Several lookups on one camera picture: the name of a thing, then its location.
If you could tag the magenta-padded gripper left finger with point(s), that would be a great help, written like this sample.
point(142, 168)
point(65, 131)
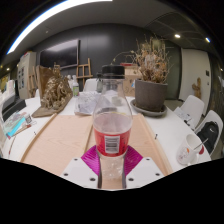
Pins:
point(80, 170)

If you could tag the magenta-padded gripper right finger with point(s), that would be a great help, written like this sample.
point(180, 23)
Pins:
point(145, 170)

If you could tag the clear red-labelled drink bottle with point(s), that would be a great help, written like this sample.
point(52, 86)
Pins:
point(111, 120)

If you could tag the light wooden board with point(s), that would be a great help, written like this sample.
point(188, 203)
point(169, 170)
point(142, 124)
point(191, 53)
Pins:
point(60, 140)

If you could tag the white mug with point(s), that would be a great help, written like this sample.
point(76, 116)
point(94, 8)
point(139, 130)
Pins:
point(186, 153)

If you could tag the grey pot saucer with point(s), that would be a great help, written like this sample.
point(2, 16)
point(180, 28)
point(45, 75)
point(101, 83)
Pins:
point(148, 113)

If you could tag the metal spoon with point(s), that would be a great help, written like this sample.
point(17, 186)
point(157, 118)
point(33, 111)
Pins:
point(200, 144)

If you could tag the plastic-wrapped papers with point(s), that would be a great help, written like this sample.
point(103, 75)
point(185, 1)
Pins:
point(85, 103)

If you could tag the loose white papers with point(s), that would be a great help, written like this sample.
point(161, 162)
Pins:
point(183, 115)

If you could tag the grey pot with dried plant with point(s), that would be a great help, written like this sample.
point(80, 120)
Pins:
point(150, 93)

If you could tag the colourful booklets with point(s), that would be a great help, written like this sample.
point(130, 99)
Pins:
point(16, 123)

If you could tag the green-labelled small bottle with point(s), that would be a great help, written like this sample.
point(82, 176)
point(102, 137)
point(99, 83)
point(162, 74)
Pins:
point(76, 88)

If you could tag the white shell chair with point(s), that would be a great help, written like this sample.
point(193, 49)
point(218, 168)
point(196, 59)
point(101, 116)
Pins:
point(215, 116)
point(195, 105)
point(90, 85)

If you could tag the carved wooden relief sculpture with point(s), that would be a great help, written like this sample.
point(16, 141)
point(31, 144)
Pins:
point(55, 91)

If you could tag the cardboard box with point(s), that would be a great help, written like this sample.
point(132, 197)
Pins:
point(128, 83)

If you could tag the grey spray bottle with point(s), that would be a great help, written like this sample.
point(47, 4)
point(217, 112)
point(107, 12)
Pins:
point(99, 83)

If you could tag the black flat device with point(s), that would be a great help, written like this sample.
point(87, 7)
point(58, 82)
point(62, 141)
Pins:
point(13, 106)

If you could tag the wooden figure sculpture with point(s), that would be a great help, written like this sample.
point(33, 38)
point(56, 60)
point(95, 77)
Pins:
point(196, 88)

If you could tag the wooden easel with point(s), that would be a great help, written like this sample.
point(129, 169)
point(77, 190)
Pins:
point(85, 71)

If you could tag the white display board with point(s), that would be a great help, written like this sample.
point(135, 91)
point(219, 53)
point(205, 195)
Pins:
point(26, 73)

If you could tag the dark wall screen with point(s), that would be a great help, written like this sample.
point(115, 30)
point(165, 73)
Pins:
point(60, 53)

